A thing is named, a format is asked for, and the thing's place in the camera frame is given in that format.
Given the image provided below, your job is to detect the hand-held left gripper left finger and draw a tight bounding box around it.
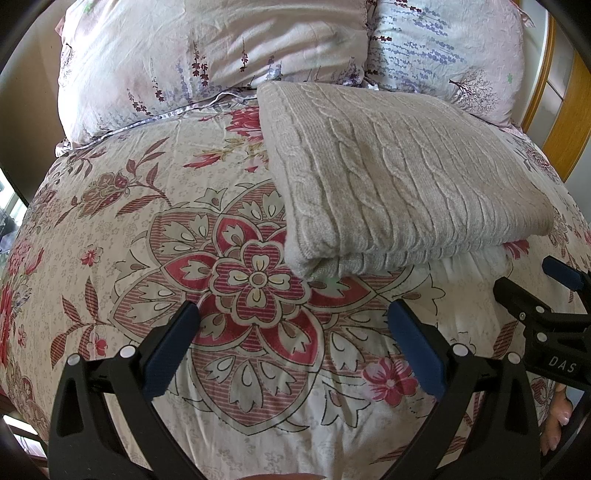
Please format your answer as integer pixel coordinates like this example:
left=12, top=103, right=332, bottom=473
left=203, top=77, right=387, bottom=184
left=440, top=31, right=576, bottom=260
left=46, top=300, right=208, bottom=480

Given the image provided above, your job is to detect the beige cable knit sweater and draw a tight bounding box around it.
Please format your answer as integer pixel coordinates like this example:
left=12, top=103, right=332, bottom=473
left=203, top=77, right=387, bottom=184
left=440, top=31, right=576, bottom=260
left=256, top=80, right=555, bottom=280

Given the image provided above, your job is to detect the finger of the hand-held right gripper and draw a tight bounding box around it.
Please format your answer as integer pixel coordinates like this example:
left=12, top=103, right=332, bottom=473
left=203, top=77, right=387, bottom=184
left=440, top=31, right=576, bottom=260
left=541, top=256, right=591, bottom=296
left=493, top=276, right=561, bottom=328

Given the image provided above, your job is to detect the tree print pillow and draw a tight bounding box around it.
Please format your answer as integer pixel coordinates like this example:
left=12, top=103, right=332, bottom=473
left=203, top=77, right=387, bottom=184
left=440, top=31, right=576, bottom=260
left=365, top=0, right=527, bottom=132

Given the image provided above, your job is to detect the pink floral pillow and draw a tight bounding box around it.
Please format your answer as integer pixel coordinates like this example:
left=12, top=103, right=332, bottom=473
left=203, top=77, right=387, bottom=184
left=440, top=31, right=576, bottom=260
left=55, top=0, right=370, bottom=144

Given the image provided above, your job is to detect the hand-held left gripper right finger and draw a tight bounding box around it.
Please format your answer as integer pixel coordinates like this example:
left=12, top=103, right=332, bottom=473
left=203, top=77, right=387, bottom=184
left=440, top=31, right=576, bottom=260
left=387, top=299, right=541, bottom=480

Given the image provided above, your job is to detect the floral bedspread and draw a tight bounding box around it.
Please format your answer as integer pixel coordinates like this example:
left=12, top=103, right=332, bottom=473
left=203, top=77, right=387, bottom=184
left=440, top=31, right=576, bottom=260
left=0, top=104, right=591, bottom=480

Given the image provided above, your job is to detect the wooden headboard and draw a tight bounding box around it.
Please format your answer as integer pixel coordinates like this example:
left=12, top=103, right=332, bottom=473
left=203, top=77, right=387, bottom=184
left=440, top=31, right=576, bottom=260
left=519, top=0, right=591, bottom=181

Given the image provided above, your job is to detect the person's right hand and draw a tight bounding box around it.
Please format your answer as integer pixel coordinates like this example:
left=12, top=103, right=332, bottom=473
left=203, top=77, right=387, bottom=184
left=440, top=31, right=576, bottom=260
left=538, top=385, right=575, bottom=457

